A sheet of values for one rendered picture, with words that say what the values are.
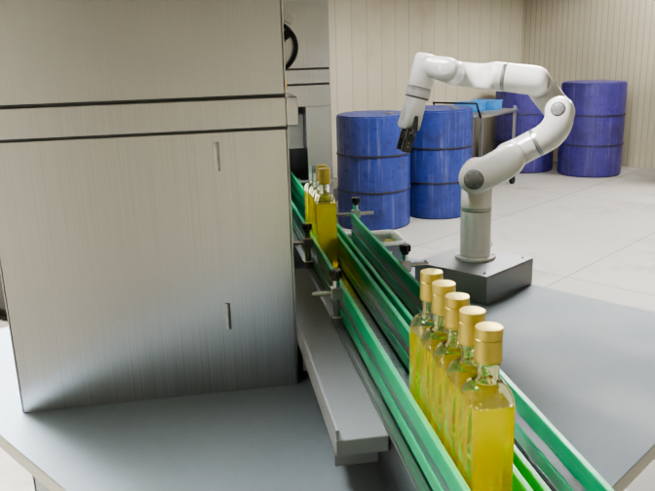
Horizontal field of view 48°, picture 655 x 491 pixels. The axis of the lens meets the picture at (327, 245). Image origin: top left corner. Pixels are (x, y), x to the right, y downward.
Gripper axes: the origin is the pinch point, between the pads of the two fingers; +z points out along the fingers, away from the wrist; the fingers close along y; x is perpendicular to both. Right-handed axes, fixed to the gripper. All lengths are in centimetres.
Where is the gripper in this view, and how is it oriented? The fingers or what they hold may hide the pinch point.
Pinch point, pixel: (404, 145)
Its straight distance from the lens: 233.8
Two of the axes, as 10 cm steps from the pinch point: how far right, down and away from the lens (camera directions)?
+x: 9.6, 1.8, 2.2
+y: 1.7, 2.6, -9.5
